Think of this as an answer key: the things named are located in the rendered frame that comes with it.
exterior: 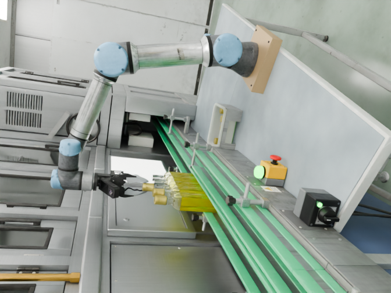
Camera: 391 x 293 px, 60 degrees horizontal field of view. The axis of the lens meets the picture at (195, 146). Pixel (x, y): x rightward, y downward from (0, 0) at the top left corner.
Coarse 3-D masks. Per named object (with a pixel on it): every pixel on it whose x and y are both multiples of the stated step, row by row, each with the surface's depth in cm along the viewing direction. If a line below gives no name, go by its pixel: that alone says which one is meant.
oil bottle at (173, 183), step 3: (171, 183) 138; (174, 183) 138; (177, 183) 139; (180, 183) 139; (183, 183) 140; (186, 183) 140; (189, 183) 141; (192, 183) 142; (195, 183) 142; (198, 183) 143; (168, 186) 138; (171, 186) 137; (189, 186) 138; (192, 186) 139; (195, 186) 139; (198, 186) 140; (168, 189) 137
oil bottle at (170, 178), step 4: (168, 176) 145; (172, 176) 145; (176, 176) 146; (180, 176) 147; (184, 176) 148; (168, 180) 142; (172, 180) 142; (176, 180) 142; (180, 180) 143; (184, 180) 143; (188, 180) 144; (192, 180) 145; (196, 180) 145
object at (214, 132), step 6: (216, 108) 173; (222, 108) 160; (216, 114) 173; (222, 114) 174; (216, 120) 174; (222, 120) 158; (210, 126) 175; (216, 126) 175; (222, 126) 159; (210, 132) 175; (216, 132) 176; (210, 138) 176; (216, 144) 174
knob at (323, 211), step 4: (324, 208) 87; (328, 208) 87; (320, 212) 87; (324, 212) 86; (328, 212) 86; (332, 212) 86; (320, 216) 87; (324, 216) 86; (328, 216) 86; (332, 216) 87; (320, 220) 88; (324, 220) 86; (328, 220) 85; (332, 220) 86; (336, 220) 86; (328, 224) 87
